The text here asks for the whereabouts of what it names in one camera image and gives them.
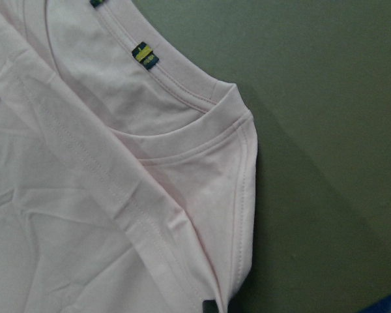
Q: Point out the pink Snoopy t-shirt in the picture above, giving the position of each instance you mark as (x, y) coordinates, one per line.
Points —
(127, 173)

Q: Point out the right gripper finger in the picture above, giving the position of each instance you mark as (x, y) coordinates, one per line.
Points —
(210, 306)

